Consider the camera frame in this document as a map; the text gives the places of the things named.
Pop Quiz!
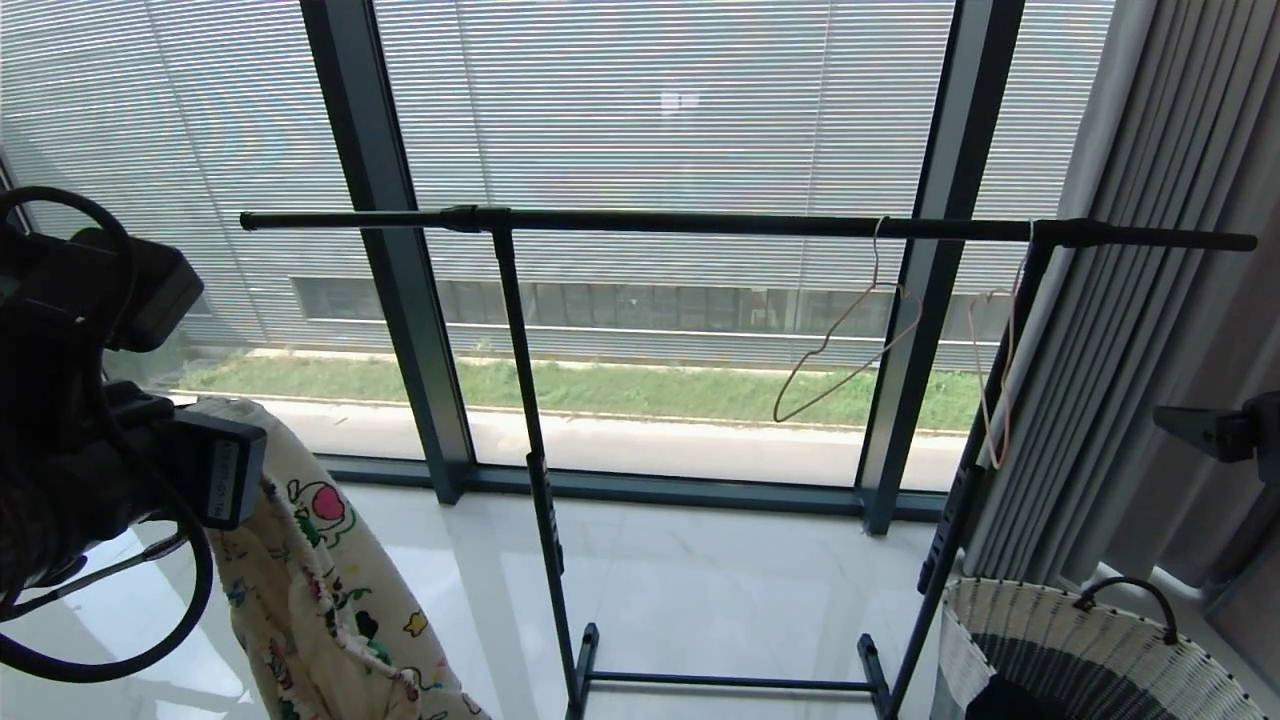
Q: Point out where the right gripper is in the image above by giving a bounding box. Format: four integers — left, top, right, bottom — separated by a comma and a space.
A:
1153, 392, 1280, 486

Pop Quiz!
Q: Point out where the pink clothes hanger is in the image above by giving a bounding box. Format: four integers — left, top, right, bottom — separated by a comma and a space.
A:
772, 215, 923, 424
966, 222, 1033, 471

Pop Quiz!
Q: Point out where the cream printed garment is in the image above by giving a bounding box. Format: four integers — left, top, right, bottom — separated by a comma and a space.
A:
188, 397, 491, 720

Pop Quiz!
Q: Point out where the white laundry basket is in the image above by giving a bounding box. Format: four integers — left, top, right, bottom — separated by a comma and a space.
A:
930, 575, 1273, 720

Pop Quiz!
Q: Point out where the black clothes rack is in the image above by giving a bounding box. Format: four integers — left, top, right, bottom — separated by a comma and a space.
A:
240, 205, 1259, 720

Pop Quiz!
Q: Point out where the brown curtain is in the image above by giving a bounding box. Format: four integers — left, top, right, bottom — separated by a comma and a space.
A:
962, 0, 1280, 641

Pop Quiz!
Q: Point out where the black garment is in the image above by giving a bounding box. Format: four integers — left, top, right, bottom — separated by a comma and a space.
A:
963, 673, 1071, 720

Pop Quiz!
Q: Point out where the window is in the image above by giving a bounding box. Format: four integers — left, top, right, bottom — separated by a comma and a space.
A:
0, 0, 1116, 536

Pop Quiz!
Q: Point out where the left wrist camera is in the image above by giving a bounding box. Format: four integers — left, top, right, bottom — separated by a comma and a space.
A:
170, 408, 269, 531

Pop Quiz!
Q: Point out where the black cable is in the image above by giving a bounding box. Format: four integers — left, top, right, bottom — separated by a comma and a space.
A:
0, 185, 216, 684

